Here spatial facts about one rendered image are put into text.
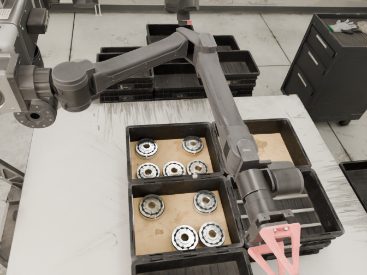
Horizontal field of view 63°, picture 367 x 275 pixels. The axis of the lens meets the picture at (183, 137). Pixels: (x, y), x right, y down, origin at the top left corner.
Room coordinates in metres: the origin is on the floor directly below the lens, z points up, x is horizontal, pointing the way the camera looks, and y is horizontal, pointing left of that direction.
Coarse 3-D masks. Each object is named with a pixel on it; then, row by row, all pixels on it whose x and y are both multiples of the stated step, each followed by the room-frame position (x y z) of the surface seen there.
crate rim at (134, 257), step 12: (156, 180) 0.63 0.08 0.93; (168, 180) 0.64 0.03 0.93; (180, 180) 0.65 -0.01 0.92; (192, 180) 0.65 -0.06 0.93; (228, 192) 0.62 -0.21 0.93; (132, 204) 0.51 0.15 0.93; (132, 216) 0.47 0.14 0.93; (132, 228) 0.42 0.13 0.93; (132, 240) 0.38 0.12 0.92; (240, 240) 0.44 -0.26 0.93; (132, 252) 0.34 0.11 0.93; (168, 252) 0.36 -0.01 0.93; (180, 252) 0.36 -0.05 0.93; (192, 252) 0.37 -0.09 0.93
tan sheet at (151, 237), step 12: (216, 192) 0.68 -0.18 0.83; (168, 204) 0.59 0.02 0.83; (180, 204) 0.59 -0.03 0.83; (168, 216) 0.53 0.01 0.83; (180, 216) 0.54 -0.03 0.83; (192, 216) 0.55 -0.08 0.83; (204, 216) 0.56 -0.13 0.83; (216, 216) 0.56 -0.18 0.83; (144, 228) 0.47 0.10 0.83; (156, 228) 0.48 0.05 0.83; (168, 228) 0.48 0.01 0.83; (144, 240) 0.42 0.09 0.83; (156, 240) 0.43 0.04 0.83; (168, 240) 0.44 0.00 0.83; (228, 240) 0.47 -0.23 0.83; (144, 252) 0.38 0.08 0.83; (156, 252) 0.38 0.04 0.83
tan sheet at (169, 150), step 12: (132, 144) 0.87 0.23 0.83; (168, 144) 0.90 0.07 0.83; (180, 144) 0.91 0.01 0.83; (204, 144) 0.93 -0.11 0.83; (132, 156) 0.80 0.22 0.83; (156, 156) 0.82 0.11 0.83; (168, 156) 0.83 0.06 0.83; (180, 156) 0.84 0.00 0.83; (204, 156) 0.86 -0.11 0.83; (132, 168) 0.73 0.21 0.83
